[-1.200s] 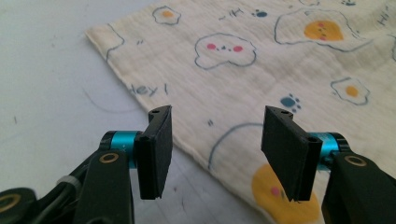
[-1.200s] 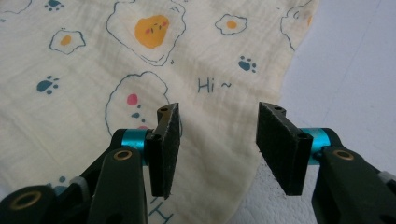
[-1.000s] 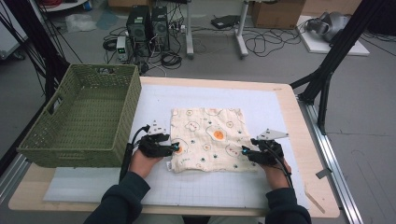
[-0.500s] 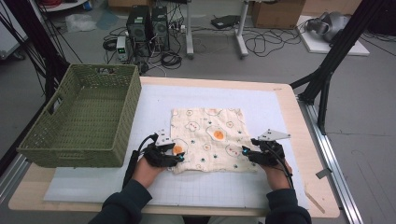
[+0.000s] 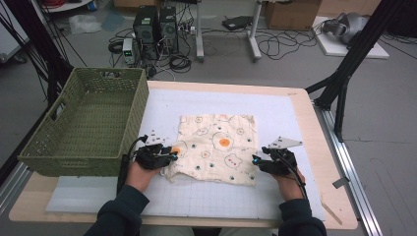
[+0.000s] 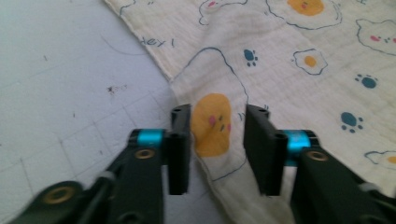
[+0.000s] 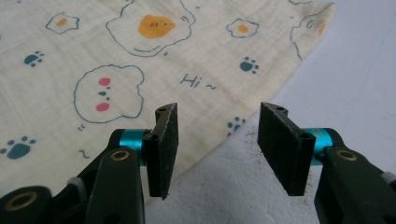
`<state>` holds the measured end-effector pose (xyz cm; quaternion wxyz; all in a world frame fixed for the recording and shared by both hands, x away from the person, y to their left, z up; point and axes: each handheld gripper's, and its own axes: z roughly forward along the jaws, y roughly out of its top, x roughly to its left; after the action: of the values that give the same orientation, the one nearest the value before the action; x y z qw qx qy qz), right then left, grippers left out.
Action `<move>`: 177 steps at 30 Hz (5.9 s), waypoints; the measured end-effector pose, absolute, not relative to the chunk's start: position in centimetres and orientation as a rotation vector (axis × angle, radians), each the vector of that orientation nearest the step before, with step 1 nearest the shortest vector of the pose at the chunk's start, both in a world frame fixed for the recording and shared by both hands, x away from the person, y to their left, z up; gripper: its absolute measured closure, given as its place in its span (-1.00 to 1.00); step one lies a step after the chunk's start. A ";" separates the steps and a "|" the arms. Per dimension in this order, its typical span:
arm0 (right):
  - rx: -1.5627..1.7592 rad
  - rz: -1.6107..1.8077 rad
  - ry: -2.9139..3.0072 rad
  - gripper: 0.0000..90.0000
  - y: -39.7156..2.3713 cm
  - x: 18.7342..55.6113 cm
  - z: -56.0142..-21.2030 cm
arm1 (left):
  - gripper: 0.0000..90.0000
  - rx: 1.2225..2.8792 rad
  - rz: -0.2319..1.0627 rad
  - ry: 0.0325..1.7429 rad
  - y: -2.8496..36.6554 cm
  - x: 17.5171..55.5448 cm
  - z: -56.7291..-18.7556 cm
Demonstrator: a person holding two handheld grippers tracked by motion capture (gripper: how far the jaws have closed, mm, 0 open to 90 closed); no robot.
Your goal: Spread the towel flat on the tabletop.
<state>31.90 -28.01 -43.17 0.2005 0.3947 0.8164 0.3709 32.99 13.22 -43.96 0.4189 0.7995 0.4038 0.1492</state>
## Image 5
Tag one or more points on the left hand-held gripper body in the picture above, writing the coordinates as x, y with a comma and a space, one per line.
150, 157

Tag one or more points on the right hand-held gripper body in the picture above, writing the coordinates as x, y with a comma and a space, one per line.
278, 162

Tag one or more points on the cream printed cloth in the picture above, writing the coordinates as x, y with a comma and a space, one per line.
216, 147

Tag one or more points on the green woven basket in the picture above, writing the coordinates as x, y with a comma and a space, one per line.
82, 131

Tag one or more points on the person's left hand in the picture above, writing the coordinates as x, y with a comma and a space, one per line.
141, 178

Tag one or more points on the person's right hand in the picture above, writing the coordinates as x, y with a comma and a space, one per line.
290, 187

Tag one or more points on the white grid mat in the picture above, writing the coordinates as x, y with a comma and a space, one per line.
216, 101

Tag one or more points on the thin wooden stick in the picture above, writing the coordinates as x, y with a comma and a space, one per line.
331, 213

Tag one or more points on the small grey power supply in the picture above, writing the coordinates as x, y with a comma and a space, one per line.
128, 50

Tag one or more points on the white desk leg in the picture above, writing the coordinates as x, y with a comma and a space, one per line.
199, 32
254, 36

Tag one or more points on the black computer tower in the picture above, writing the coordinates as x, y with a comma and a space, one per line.
168, 29
146, 31

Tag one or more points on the white floor board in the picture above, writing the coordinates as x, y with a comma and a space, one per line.
334, 49

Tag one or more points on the black flat device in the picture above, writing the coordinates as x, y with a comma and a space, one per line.
236, 23

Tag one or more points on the brown cardboard box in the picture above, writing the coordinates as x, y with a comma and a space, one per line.
291, 14

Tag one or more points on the clear plastic bag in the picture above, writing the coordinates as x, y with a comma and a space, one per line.
84, 23

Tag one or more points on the grey rounded helmet device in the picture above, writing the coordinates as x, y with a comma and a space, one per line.
350, 26

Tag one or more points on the small grey metal bracket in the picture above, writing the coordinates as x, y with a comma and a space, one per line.
341, 182

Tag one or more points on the aluminium rail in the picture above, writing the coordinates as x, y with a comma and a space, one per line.
13, 188
347, 160

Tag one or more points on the black metal frame stand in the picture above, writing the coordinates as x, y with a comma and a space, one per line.
42, 49
352, 55

